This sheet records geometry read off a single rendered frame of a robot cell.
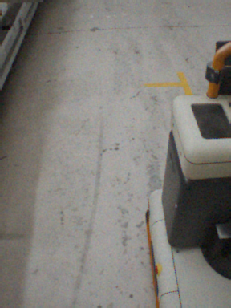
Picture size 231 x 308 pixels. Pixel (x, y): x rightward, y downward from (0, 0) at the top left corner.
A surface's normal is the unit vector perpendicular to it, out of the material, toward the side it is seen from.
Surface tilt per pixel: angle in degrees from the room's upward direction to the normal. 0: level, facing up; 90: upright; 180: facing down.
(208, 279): 0
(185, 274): 0
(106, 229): 0
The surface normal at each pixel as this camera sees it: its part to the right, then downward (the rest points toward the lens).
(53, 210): -0.03, -0.71
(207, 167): 0.05, 0.70
